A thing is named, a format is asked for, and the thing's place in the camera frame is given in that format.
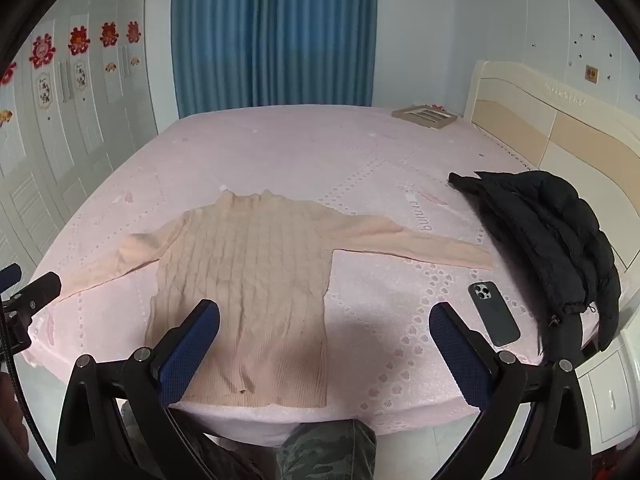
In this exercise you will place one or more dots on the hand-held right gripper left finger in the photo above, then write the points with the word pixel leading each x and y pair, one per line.
pixel 192 355

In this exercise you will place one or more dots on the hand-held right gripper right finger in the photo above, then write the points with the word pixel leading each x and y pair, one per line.
pixel 457 355

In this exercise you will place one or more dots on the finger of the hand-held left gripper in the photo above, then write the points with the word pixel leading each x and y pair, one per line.
pixel 7 276
pixel 40 290

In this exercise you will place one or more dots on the beige knitted sweater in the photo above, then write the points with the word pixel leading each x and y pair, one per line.
pixel 250 285

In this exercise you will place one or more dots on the dark smartphone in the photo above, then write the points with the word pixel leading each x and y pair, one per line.
pixel 492 312

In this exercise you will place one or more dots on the white nightstand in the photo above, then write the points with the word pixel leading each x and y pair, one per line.
pixel 605 390

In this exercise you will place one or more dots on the black puffer jacket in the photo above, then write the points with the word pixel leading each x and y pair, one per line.
pixel 540 220

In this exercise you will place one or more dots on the person's camouflage trousers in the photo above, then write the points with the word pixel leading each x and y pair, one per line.
pixel 325 450

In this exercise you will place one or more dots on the white wardrobe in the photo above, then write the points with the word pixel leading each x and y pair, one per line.
pixel 100 125

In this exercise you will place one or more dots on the red paper wardrobe decoration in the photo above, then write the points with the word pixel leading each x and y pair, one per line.
pixel 42 51
pixel 7 74
pixel 107 34
pixel 133 31
pixel 79 40

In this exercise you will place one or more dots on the bed with pink sheet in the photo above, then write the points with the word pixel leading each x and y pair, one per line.
pixel 300 150

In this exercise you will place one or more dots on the cream bed headboard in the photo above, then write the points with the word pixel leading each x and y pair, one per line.
pixel 525 125

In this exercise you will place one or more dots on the blue curtain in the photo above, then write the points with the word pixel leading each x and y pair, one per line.
pixel 275 35

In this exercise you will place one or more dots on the orange wall socket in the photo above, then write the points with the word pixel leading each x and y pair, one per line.
pixel 591 73

